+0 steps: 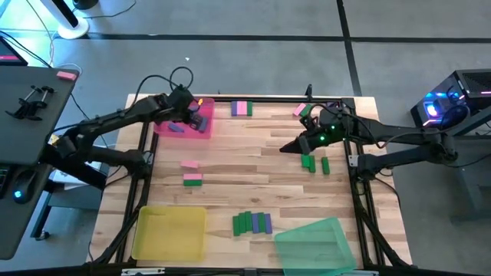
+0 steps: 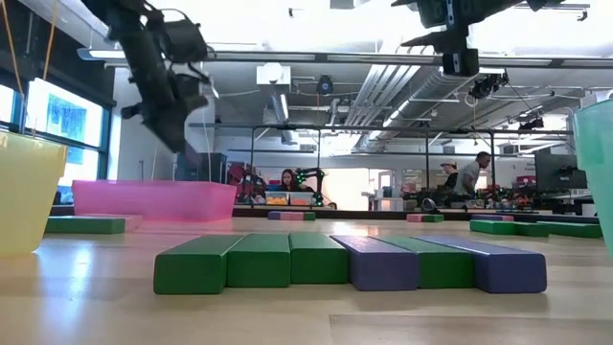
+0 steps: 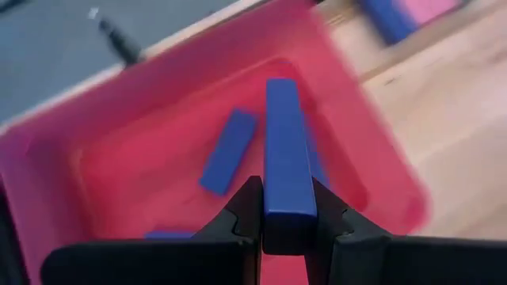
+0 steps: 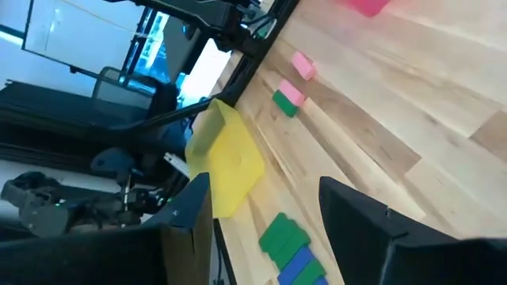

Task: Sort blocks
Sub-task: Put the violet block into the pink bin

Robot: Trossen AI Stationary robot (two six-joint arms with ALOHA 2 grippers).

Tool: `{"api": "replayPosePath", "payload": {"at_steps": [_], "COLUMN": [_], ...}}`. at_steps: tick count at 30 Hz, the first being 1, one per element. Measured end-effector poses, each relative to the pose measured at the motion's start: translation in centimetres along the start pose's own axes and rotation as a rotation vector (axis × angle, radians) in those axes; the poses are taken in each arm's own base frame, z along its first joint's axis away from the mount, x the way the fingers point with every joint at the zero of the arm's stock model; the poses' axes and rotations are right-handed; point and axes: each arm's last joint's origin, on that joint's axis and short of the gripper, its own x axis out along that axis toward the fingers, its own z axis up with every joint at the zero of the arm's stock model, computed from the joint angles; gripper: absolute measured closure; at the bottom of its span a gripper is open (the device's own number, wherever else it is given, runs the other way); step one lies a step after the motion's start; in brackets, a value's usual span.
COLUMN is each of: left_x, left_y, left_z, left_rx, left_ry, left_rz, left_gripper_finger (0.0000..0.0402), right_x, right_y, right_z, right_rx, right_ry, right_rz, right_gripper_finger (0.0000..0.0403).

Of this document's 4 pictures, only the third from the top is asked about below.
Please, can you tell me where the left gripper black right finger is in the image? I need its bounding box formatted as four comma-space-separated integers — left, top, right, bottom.
303, 177, 507, 285

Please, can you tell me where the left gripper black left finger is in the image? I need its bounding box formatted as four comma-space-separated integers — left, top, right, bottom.
40, 175, 265, 285

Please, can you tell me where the pink wooden block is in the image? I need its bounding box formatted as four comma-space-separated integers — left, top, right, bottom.
398, 0, 464, 25

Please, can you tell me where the pink translucent plastic bin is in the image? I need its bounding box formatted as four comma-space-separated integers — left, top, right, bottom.
0, 0, 433, 285

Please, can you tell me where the black table edge clamp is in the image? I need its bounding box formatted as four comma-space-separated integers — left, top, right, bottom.
97, 17, 144, 67

